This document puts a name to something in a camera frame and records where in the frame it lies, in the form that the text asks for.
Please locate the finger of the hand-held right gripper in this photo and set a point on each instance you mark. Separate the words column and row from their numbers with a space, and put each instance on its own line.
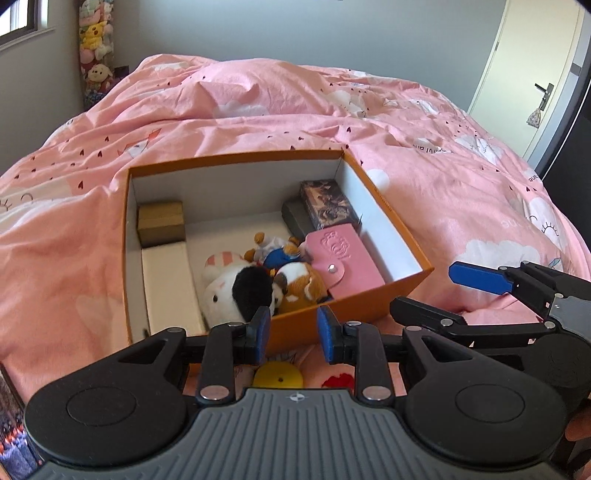
column 480, row 279
column 429, row 318

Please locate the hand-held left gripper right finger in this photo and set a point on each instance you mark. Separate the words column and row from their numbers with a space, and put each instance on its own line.
column 325, row 334

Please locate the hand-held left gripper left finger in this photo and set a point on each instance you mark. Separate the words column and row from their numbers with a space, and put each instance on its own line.
column 263, row 332

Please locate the orange cardboard box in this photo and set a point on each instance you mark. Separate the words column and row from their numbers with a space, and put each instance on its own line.
column 300, row 323

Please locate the yellow round toy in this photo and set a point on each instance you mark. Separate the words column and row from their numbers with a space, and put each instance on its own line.
column 277, row 376

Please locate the white black pink-striped plush toy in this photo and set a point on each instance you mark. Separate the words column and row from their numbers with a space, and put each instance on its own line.
column 221, row 295

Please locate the brown and white plush toy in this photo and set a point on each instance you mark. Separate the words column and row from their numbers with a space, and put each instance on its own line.
column 300, row 284

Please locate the bear plush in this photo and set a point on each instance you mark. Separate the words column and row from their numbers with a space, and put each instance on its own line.
column 277, row 258

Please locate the pink embossed card holder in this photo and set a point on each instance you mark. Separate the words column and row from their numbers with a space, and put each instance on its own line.
column 341, row 258

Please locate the grey box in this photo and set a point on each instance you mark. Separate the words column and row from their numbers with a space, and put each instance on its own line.
column 295, row 217

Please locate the dark printed card box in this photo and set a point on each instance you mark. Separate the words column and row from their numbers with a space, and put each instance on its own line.
column 330, row 203

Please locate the red fabric item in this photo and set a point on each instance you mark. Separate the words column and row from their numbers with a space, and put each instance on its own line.
column 337, row 382

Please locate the small white box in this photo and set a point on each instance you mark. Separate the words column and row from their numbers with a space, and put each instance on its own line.
column 168, row 286

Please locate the small brown cardboard box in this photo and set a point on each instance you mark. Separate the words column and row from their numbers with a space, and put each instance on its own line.
column 161, row 224

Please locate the small patterned pouch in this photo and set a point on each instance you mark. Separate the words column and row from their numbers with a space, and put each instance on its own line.
column 534, row 118

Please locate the white door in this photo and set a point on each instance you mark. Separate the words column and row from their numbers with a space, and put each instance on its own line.
column 512, row 55

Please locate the pink printed blanket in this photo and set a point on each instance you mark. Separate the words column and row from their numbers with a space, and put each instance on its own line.
column 277, row 106

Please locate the dark printed flat board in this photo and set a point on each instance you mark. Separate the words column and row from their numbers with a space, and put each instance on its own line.
column 14, row 424

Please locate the column of plush toys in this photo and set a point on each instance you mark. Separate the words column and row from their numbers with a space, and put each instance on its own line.
column 94, row 37

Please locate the window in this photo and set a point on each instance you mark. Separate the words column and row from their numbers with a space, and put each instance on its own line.
column 18, row 14

